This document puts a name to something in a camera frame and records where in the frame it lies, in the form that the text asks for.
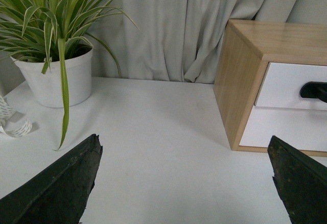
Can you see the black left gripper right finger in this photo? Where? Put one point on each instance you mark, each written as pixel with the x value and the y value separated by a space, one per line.
pixel 300 182

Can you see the white drawer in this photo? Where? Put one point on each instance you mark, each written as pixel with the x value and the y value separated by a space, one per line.
pixel 282 83
pixel 302 129

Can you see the white plant pot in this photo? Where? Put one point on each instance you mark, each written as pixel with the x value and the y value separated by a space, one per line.
pixel 47 87

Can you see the grey curtain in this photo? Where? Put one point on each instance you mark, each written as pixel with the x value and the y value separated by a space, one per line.
pixel 180 40

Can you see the black drawer handle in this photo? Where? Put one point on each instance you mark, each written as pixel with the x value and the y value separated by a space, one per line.
pixel 314 90

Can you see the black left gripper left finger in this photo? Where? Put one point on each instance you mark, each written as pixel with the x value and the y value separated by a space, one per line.
pixel 59 193

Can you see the green spider plant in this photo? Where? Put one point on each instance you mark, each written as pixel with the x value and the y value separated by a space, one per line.
pixel 47 31

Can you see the wooden drawer cabinet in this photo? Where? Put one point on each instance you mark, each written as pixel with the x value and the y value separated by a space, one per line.
pixel 248 48

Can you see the white tape strip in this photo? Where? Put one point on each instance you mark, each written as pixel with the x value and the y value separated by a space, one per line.
pixel 13 124

